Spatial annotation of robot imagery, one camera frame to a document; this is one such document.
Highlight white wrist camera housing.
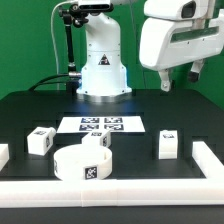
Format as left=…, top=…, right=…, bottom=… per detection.
left=144, top=0, right=216, bottom=21

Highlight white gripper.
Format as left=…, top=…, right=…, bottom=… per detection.
left=139, top=16, right=224, bottom=92

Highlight white right barrier rail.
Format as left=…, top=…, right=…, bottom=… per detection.
left=192, top=141, right=224, bottom=180

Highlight white front barrier rail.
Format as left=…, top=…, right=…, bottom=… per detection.
left=0, top=179, right=224, bottom=208

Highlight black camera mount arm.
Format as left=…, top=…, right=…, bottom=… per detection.
left=59, top=4, right=88, bottom=95

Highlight white barrier rail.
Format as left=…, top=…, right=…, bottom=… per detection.
left=0, top=179, right=224, bottom=208
left=192, top=141, right=224, bottom=180
left=0, top=144, right=9, bottom=171

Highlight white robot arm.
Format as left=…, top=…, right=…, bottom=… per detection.
left=77, top=0, right=224, bottom=99

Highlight white left barrier rail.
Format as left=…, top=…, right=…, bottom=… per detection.
left=0, top=144, right=9, bottom=171

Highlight black cables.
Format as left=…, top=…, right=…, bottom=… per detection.
left=27, top=73, right=82, bottom=92

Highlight white marker sheet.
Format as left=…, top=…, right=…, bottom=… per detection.
left=57, top=116, right=145, bottom=133

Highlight white cable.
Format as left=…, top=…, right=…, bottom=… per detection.
left=50, top=0, right=79, bottom=90

